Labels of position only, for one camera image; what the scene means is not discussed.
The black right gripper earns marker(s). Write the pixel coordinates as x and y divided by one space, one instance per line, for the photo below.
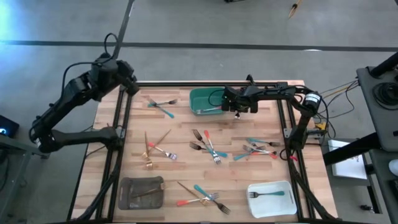
241 96

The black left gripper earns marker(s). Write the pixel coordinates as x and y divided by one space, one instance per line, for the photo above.
126 71

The teal green plastic bin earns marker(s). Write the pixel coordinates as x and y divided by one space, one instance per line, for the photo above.
199 99

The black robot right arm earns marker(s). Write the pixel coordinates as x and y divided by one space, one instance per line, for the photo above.
280 91

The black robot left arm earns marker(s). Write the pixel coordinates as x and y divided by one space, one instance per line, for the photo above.
81 136

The yellow black connector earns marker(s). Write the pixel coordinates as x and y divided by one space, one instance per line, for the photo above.
321 126

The grey translucent bin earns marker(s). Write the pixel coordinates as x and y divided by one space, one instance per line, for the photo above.
127 186

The white plastic bin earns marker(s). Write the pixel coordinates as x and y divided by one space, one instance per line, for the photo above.
270 208

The yellow pointed stick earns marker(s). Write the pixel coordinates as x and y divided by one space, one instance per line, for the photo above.
293 11

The black beam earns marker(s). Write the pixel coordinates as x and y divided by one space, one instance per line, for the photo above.
351 148

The white box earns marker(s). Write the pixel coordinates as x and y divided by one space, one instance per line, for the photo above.
345 168

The grey side table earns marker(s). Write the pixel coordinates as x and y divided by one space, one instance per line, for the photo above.
367 109

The black device blue light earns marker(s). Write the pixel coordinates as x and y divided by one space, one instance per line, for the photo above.
9 124

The grey metal bench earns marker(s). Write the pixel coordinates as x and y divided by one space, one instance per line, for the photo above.
18 147

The black pole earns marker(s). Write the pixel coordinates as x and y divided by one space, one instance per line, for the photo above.
385 64

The small black floor object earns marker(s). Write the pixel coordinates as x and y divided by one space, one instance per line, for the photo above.
366 208

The dark grey table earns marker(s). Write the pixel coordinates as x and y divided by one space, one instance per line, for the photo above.
384 186

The white round object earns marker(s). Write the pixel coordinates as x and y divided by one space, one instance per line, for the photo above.
394 168

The black frame clamp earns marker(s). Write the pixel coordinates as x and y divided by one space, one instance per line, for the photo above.
249 79

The black aluminium table frame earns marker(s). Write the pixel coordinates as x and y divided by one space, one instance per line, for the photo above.
186 84

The grey metal base bracket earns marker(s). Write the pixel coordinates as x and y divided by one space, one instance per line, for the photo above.
287 133

